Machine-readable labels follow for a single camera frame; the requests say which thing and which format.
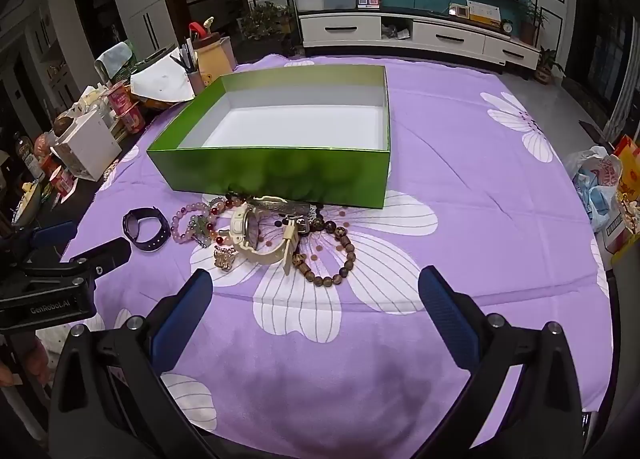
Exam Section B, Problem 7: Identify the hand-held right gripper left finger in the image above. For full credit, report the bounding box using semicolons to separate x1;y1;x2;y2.
47;268;221;459

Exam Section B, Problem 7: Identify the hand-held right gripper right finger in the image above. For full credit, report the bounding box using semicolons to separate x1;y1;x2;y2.
412;266;585;459

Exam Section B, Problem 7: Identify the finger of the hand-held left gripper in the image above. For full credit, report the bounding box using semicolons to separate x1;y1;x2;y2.
62;237;132;285
32;222;78;251

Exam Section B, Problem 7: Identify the black smart band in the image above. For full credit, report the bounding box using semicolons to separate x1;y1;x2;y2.
122;207;171;253

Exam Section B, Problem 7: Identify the gold butterfly brooch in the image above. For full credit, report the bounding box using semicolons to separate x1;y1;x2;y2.
214;245;238;271

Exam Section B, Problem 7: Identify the pink bead bracelet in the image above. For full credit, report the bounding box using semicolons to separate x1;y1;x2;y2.
172;202;217;245

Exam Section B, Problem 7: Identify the green jade pendant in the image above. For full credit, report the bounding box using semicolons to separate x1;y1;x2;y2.
192;216;213;247

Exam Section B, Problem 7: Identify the cream wrist watch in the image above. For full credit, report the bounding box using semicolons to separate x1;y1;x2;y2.
229;199;308;276

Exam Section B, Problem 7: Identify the brown wooden bead bracelet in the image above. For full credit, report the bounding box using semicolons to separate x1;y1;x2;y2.
292;206;357;288

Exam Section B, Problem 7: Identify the red bead bracelet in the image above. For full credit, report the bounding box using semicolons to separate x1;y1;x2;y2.
207;193;248;246

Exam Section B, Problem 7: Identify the silver bangle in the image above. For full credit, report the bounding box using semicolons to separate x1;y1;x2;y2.
250;195;312;218

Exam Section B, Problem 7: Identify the green cardboard box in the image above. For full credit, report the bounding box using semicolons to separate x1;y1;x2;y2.
146;64;391;209

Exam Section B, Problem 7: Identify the person's left hand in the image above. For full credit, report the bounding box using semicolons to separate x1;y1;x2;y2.
0;336;51;387

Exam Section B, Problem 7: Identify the bowl of yellow food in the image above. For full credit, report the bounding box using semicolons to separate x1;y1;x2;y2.
11;179;45;229

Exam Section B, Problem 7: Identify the dark glass bottle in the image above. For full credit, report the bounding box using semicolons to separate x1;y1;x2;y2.
12;132;40;177

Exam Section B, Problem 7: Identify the white cardboard box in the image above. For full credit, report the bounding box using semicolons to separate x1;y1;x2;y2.
50;109;123;182

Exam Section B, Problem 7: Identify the purple floral blanket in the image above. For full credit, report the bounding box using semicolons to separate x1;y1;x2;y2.
60;54;613;459

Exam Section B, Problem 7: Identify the pink snack pack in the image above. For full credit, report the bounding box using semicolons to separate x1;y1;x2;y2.
106;80;147;134

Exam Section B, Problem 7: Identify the white plastic panel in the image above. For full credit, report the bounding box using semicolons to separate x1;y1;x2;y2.
130;59;196;102

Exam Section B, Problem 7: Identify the pale rolled cloth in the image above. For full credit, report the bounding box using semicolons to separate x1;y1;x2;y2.
95;42;133;81

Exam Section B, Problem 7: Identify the pen holder with pens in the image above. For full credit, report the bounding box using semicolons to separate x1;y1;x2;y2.
170;36;207;96

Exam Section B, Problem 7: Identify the green plate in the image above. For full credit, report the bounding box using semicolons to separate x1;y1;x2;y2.
132;46;178;71

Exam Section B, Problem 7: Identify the white plastic bag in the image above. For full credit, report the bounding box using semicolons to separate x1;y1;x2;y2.
565;145;623;232

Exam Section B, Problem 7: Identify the yellow bottle brown lid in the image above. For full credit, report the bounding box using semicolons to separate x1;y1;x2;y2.
192;19;236;87

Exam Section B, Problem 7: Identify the white tall cabinet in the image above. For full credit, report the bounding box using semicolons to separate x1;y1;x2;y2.
127;0;166;55

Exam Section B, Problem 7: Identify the small floor potted plant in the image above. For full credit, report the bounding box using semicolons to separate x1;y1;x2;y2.
532;46;566;85

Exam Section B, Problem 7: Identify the large leafy potted plant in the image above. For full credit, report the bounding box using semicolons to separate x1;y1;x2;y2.
240;2;296;57

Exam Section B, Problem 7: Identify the white TV cabinet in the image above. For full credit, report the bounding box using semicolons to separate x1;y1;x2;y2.
297;4;543;72

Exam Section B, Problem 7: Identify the potted plant in brown pot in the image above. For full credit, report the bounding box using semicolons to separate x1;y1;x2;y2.
517;0;548;45

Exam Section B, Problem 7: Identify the yellow white desk calendar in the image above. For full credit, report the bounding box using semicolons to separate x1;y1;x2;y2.
466;0;502;25

